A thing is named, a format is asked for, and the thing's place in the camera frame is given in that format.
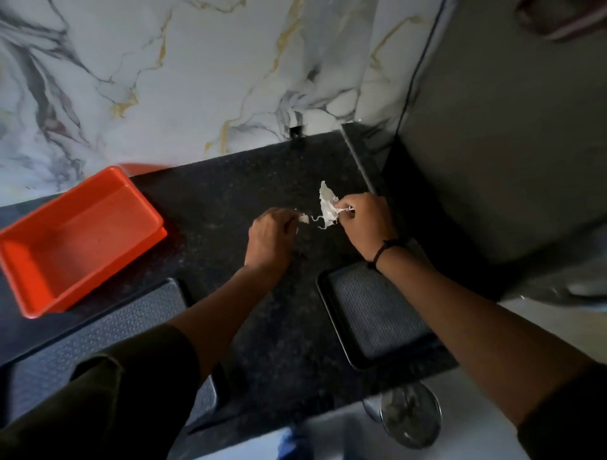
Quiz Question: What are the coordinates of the large black textured tray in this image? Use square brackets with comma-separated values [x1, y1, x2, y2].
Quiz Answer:
[0, 278, 220, 429]

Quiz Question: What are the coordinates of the person's left hand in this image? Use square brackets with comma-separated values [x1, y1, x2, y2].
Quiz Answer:
[244, 207, 304, 281]

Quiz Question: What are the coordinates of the black cable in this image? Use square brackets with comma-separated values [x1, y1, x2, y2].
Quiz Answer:
[395, 0, 449, 137]

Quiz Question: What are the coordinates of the orange plastic tray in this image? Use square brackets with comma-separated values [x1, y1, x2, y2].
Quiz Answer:
[0, 165, 169, 319]

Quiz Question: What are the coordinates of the dark olive sleeve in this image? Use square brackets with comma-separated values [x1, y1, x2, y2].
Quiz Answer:
[516, 362, 607, 460]
[0, 324, 201, 460]

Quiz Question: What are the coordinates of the small black textured tray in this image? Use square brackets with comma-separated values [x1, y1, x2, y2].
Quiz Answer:
[316, 238, 447, 372]

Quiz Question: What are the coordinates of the grey refrigerator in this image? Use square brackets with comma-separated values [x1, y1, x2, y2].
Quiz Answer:
[395, 0, 607, 267]

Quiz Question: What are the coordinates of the dark olive left sleeve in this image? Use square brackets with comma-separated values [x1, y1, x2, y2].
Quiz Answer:
[0, 324, 201, 460]

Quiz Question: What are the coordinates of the person's right forearm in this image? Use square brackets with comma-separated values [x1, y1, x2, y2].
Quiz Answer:
[376, 243, 596, 428]

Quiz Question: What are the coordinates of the person's right hand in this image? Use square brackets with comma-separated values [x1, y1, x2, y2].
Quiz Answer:
[334, 192, 399, 263]

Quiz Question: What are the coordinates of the black wristband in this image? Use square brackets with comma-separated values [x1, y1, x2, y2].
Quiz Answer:
[366, 239, 409, 272]

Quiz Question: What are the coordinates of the blue slipper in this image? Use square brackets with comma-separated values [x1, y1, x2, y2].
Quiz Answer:
[277, 426, 315, 460]

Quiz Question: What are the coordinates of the white garlic peel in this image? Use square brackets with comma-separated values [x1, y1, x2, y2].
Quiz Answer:
[310, 180, 354, 230]

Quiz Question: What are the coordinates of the person's left forearm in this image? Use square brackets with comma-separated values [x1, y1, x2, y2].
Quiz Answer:
[167, 265, 286, 382]

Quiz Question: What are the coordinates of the dark olive right sleeve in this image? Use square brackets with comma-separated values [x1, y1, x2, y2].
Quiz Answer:
[516, 362, 607, 460]

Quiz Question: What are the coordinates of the round steel container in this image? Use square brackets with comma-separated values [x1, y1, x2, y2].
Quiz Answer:
[362, 381, 444, 450]

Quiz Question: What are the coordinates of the brown and pink object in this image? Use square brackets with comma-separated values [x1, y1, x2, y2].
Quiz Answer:
[514, 0, 607, 43]

